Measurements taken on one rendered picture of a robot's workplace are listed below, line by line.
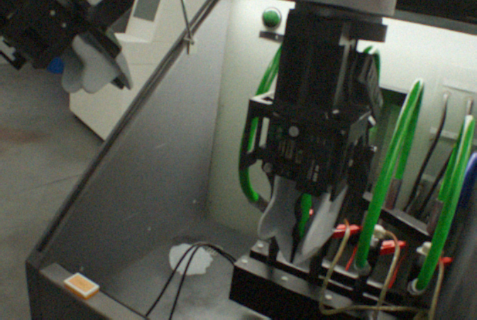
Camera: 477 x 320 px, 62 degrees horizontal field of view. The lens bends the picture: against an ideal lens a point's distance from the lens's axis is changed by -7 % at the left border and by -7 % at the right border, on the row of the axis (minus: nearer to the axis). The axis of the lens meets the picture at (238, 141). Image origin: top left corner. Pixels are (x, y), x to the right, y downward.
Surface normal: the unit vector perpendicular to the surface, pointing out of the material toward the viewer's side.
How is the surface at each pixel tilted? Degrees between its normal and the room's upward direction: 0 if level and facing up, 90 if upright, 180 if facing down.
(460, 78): 90
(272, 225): 87
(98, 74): 77
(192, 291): 0
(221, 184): 90
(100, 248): 90
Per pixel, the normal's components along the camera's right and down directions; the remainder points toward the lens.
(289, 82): 0.87, 0.27
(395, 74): -0.48, 0.22
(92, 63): 0.76, 0.10
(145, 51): 0.62, 0.34
